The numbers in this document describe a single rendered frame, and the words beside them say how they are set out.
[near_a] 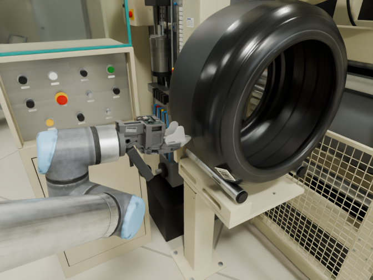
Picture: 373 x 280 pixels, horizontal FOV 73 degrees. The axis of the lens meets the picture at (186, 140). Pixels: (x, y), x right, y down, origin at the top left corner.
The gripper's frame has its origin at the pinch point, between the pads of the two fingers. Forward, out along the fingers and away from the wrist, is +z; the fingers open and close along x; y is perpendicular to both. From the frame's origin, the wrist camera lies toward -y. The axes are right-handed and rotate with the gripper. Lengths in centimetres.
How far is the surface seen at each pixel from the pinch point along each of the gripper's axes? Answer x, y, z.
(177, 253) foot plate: 42, -105, 30
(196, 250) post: 26, -87, 32
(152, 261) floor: 46, -109, 14
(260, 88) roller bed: 32, 5, 59
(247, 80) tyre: -11.3, 19.6, 7.6
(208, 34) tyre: 4.2, 28.0, 5.6
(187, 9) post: 35, 35, 16
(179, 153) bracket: 23.9, -18.7, 12.4
